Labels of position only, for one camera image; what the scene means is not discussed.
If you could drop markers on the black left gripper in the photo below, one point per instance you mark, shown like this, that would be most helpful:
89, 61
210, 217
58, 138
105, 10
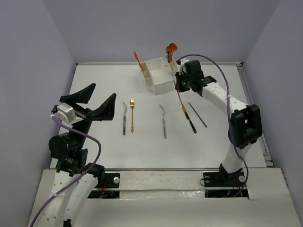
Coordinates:
87, 112

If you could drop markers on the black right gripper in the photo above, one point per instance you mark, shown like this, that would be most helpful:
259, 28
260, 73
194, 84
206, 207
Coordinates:
178, 86

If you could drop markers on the orange chopstick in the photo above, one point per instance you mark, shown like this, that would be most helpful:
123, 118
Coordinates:
180, 99

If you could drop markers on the orange plastic spoon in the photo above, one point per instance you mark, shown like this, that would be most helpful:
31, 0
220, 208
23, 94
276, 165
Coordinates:
173, 49

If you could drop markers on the gold knife green handle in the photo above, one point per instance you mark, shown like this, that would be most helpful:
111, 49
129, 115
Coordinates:
188, 118

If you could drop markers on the iridescent metal spoon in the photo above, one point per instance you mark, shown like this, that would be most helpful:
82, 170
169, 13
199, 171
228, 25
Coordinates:
168, 52

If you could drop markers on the dark blue chopstick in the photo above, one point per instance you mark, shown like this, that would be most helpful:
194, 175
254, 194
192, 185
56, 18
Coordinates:
200, 118

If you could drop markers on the orange plastic knife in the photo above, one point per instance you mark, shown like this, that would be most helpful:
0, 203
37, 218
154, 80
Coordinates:
137, 58

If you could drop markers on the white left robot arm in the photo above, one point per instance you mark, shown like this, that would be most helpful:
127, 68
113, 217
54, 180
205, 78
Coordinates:
76, 152

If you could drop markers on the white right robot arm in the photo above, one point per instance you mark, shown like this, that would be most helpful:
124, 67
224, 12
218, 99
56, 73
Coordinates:
244, 120

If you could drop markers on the white utensil caddy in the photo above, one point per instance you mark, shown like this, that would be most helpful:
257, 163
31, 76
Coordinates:
159, 74

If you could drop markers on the gold fork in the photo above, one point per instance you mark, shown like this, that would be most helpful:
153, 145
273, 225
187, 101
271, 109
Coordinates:
132, 105

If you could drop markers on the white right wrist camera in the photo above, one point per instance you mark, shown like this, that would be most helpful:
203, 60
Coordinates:
182, 69

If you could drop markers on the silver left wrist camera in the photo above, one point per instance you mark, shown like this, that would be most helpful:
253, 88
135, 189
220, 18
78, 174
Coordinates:
65, 112

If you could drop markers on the dark handled silver fork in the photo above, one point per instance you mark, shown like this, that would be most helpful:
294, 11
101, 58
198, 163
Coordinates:
124, 119

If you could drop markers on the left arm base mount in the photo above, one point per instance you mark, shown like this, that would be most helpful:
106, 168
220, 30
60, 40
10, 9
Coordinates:
109, 189

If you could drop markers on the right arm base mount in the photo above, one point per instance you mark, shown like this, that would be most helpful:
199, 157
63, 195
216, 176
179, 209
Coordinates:
220, 188

